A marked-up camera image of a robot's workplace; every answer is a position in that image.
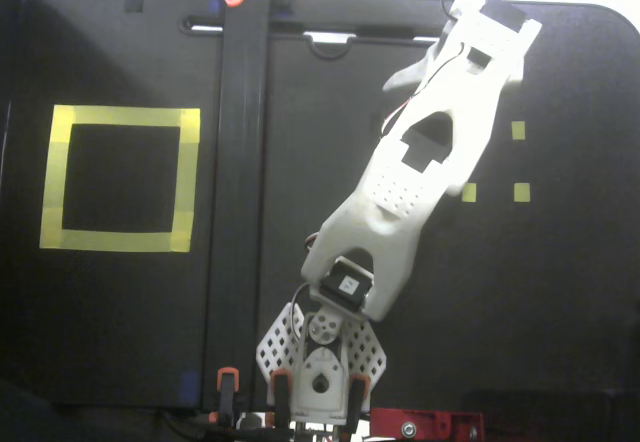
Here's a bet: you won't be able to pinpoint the white moving gripper finger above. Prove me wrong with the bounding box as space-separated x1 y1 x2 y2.
383 44 444 95

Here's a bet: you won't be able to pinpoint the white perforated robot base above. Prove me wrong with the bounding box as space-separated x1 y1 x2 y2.
255 301 389 426

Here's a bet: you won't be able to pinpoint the black flat table strip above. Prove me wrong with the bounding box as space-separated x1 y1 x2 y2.
202 0 274 413

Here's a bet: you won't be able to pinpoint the yellow tape square outline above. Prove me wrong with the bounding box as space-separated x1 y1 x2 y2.
38 105 202 254

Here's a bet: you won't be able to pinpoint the red corner clamp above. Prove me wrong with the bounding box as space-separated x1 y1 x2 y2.
369 406 486 442

